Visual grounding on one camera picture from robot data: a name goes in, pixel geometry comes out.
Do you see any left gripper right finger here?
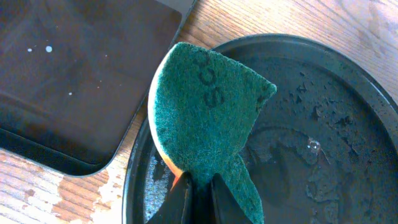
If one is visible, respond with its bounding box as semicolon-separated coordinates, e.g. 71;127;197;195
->
210;173;252;224

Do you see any black rectangular tray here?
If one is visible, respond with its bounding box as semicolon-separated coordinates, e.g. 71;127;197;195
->
1;0;195;177

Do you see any round black tray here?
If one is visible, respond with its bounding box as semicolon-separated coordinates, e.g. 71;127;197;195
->
122;34;397;223

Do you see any green yellow sponge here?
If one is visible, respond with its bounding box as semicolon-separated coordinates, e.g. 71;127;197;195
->
147;42;277;223

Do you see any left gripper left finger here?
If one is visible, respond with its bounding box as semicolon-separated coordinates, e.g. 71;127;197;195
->
147;172;193;224

